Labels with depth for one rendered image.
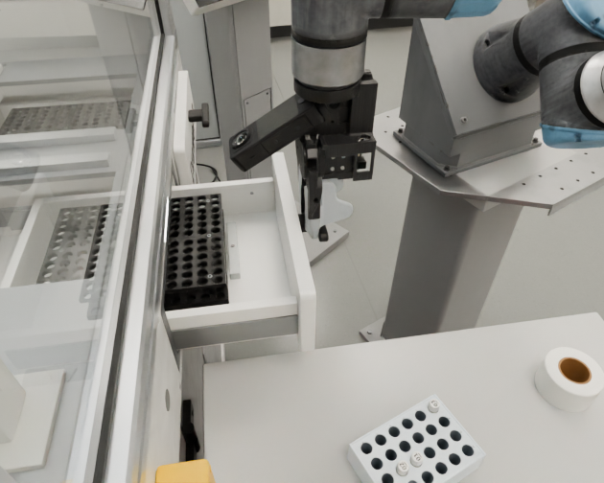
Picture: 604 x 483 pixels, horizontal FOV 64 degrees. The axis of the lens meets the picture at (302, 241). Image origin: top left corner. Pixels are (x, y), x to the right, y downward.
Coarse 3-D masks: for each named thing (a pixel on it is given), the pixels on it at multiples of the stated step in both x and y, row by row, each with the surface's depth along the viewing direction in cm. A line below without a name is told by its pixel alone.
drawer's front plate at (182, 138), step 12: (180, 72) 93; (180, 84) 89; (180, 96) 86; (180, 108) 83; (180, 120) 80; (180, 132) 77; (180, 144) 74; (180, 156) 74; (192, 156) 84; (180, 168) 75; (192, 168) 82; (180, 180) 77; (192, 180) 80
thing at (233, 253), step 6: (228, 222) 73; (234, 222) 73; (228, 228) 72; (234, 228) 72; (228, 234) 71; (234, 234) 71; (228, 240) 70; (234, 240) 70; (228, 246) 69; (234, 246) 69; (228, 252) 68; (234, 252) 68; (234, 258) 68; (234, 264) 67; (234, 270) 66; (234, 276) 66; (240, 276) 66
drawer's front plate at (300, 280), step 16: (272, 160) 72; (272, 176) 76; (288, 176) 68; (288, 192) 66; (288, 208) 63; (288, 224) 61; (288, 240) 60; (288, 256) 63; (304, 256) 57; (288, 272) 66; (304, 272) 55; (304, 288) 53; (304, 304) 53; (304, 320) 55; (304, 336) 57
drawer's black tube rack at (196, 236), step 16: (192, 208) 67; (176, 224) 65; (192, 224) 65; (208, 224) 65; (176, 240) 63; (192, 240) 63; (208, 240) 63; (224, 240) 67; (176, 256) 60; (192, 256) 61; (208, 256) 60; (224, 256) 65; (176, 272) 58; (192, 272) 58; (208, 272) 58; (176, 288) 57; (192, 288) 57; (208, 288) 61; (224, 288) 60; (176, 304) 59; (192, 304) 59; (208, 304) 59; (224, 304) 60
